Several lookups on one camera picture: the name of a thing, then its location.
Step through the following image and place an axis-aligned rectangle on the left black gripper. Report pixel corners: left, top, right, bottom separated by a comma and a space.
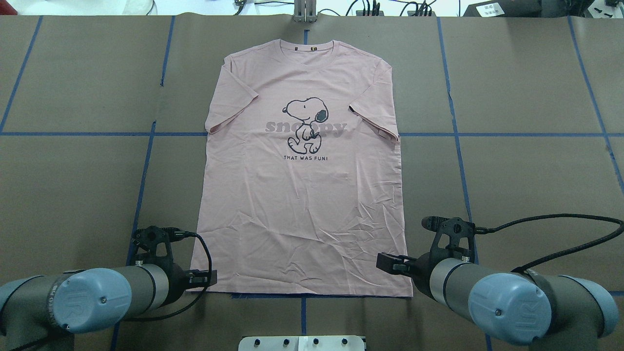
166, 265, 217, 298

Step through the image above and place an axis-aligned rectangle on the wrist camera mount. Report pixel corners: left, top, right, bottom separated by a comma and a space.
131, 225, 196, 269
421, 216, 476, 265

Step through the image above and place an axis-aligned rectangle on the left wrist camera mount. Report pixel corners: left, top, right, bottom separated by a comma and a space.
131, 225, 196, 269

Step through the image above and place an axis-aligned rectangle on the white camera pole with base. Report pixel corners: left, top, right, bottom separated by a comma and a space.
238, 335, 367, 351

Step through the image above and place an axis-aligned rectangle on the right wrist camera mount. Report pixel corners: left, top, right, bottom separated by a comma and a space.
421, 216, 476, 265

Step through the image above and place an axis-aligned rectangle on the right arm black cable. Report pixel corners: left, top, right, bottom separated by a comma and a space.
473, 214, 624, 273

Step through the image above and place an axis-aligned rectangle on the black power adapter box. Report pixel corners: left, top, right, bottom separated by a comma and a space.
462, 0, 542, 18

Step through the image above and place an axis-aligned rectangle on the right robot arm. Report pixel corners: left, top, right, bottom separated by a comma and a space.
376, 253, 620, 351

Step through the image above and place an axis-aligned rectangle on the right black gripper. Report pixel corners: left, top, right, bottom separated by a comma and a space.
376, 253, 437, 293

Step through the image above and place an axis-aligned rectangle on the pink Snoopy t-shirt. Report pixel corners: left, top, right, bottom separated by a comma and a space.
196, 39, 413, 298

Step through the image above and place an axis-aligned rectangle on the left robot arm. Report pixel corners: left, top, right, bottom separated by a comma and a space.
1, 264, 217, 351

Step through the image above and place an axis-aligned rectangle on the aluminium frame post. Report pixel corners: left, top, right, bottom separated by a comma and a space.
292, 0, 318, 23

